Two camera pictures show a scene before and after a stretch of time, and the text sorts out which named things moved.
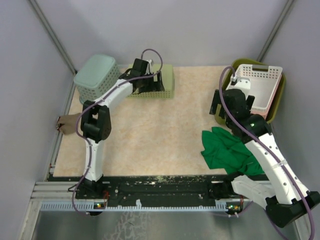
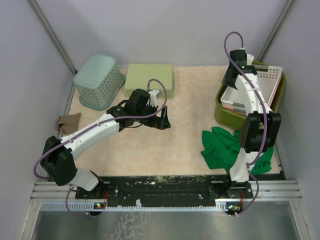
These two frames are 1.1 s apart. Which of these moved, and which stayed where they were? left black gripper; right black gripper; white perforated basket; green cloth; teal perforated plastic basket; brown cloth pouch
Moved: left black gripper; right black gripper
Stayed: teal perforated plastic basket; white perforated basket; green cloth; brown cloth pouch
